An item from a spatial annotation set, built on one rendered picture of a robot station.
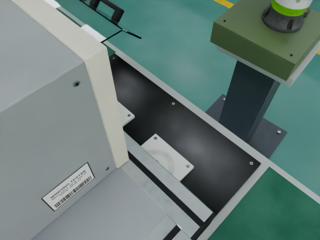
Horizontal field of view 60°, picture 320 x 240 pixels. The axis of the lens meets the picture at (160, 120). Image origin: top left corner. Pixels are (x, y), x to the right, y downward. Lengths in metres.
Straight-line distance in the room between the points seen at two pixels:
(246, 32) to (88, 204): 0.86
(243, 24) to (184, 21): 1.46
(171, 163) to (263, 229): 0.28
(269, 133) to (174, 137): 1.11
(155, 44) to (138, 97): 1.42
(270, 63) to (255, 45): 0.08
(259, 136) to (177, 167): 1.11
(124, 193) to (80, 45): 0.21
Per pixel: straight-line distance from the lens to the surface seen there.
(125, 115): 0.86
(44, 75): 0.23
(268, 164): 0.86
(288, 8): 1.10
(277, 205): 0.82
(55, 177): 0.32
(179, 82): 2.01
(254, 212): 0.79
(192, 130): 0.84
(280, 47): 1.07
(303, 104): 2.11
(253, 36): 1.08
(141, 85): 0.95
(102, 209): 0.38
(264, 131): 1.85
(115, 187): 0.39
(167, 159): 0.77
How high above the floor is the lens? 1.47
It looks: 55 degrees down
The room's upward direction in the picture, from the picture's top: straight up
